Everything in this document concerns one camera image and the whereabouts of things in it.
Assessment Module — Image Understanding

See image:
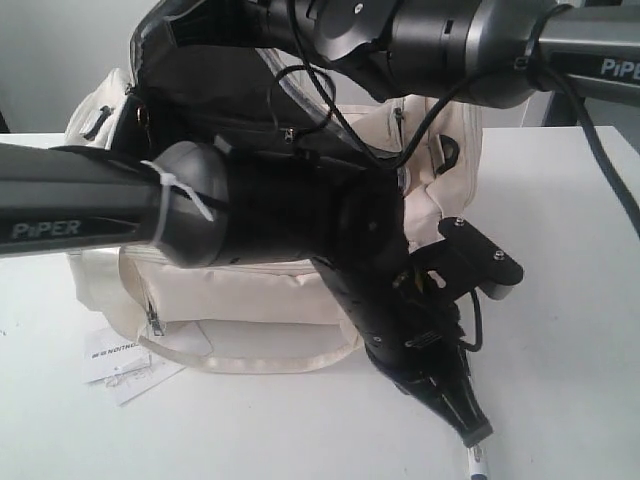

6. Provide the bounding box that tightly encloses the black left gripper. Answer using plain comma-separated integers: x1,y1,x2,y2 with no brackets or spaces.
312,240,493,445

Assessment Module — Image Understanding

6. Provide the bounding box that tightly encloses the black white marker pen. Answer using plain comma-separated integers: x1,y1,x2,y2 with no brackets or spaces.
467,444,490,480

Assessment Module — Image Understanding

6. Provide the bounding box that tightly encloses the cream fabric duffel bag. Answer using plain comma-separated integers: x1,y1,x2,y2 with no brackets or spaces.
65,1,493,387

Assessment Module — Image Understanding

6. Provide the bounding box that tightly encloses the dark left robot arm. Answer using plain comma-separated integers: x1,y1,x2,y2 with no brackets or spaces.
1,142,492,447

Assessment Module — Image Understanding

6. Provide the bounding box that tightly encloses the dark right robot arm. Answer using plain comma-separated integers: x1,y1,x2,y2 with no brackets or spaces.
246,1,639,109

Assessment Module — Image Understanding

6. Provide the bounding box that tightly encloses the white rear hang tag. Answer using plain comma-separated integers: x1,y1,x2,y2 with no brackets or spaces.
104,359,184,406

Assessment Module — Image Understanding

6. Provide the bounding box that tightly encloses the white Tonlion hang tag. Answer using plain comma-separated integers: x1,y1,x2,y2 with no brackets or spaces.
82,328,151,384

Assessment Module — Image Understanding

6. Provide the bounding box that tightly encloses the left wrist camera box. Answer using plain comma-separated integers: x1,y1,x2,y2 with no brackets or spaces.
411,217,524,303

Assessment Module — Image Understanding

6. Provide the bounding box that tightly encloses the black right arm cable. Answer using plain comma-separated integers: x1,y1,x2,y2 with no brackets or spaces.
269,0,640,216

